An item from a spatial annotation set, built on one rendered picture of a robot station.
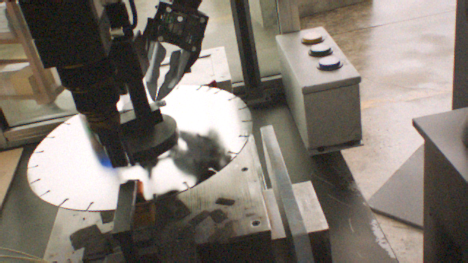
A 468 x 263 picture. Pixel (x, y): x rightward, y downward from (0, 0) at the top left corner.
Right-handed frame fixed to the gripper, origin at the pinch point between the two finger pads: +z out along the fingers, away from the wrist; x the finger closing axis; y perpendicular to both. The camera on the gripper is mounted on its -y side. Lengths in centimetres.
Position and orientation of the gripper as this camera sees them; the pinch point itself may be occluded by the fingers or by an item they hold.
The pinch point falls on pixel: (156, 92)
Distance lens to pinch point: 81.8
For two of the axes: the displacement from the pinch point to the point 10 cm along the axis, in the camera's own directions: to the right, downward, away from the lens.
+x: 9.4, 2.6, 2.1
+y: 1.4, 2.8, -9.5
